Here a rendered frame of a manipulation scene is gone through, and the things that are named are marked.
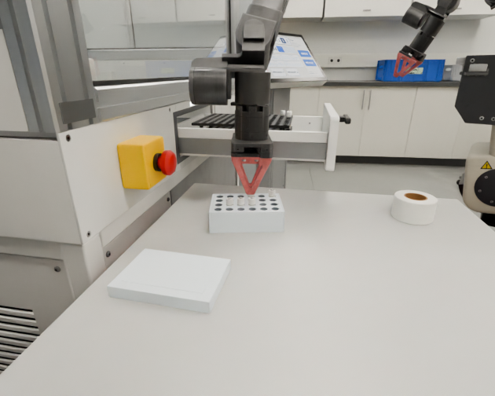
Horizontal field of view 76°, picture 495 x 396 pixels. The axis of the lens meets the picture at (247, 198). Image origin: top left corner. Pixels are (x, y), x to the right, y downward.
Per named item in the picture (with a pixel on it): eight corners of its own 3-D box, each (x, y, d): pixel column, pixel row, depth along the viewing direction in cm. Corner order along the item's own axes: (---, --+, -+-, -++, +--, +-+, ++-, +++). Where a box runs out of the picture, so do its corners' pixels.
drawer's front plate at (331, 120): (326, 142, 91) (330, 102, 87) (334, 172, 64) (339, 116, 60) (320, 142, 91) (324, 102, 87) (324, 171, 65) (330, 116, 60)
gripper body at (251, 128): (231, 155, 49) (231, 106, 47) (232, 142, 59) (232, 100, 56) (273, 155, 49) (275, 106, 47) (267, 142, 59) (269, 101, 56)
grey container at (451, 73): (475, 80, 368) (479, 64, 361) (491, 82, 340) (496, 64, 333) (438, 80, 372) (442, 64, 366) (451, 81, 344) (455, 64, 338)
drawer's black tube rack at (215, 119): (291, 138, 86) (293, 115, 84) (287, 154, 70) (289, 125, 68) (214, 136, 90) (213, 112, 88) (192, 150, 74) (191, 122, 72)
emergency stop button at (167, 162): (179, 171, 52) (177, 148, 51) (170, 178, 49) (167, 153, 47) (163, 170, 53) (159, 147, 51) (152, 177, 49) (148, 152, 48)
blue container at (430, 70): (427, 80, 371) (430, 60, 363) (442, 82, 334) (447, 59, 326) (373, 80, 378) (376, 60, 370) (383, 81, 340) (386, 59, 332)
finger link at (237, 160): (231, 199, 54) (230, 144, 51) (232, 185, 61) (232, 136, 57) (270, 199, 54) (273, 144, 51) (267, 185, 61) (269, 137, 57)
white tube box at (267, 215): (277, 211, 60) (278, 192, 59) (284, 232, 52) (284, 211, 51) (213, 212, 60) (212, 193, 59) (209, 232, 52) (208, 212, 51)
